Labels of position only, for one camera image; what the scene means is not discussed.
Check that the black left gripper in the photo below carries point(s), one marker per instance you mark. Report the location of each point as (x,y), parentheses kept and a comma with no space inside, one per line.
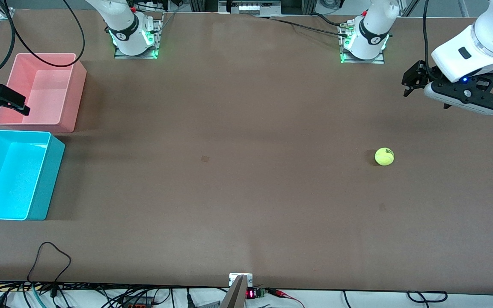
(417,75)

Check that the yellow tennis ball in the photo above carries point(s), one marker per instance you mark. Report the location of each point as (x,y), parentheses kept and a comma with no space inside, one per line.
(384,156)

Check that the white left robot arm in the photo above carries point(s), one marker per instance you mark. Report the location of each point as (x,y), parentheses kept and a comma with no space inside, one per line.
(370,38)

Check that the pink plastic bin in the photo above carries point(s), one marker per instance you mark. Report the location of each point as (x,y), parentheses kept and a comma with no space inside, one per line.
(37,98)

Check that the blue plastic bin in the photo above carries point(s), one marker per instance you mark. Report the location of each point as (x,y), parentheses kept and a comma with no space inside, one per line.
(7,179)

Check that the white power strip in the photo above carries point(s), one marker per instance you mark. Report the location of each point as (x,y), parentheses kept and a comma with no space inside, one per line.
(250,7)

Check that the orange connector block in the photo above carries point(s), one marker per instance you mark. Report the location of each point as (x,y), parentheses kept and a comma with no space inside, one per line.
(135,305)

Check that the red clip lead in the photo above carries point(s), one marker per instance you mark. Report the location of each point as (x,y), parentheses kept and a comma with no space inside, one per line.
(281,293)

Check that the red LED display module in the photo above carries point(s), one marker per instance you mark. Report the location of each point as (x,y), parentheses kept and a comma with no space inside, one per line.
(251,294)

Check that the grey metal bar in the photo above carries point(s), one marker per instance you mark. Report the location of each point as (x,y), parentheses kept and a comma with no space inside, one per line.
(234,297)

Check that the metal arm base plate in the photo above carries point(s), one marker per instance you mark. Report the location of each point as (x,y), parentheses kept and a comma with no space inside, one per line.
(156,38)
(379,60)

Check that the black left camera bracket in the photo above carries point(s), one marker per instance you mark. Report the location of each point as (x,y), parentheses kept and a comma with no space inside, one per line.
(482,99)

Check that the aluminium corner bracket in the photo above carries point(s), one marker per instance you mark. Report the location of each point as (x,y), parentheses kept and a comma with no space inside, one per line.
(7,13)

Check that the silver camera mount bracket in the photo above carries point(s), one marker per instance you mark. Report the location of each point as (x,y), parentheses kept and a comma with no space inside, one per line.
(233,279)

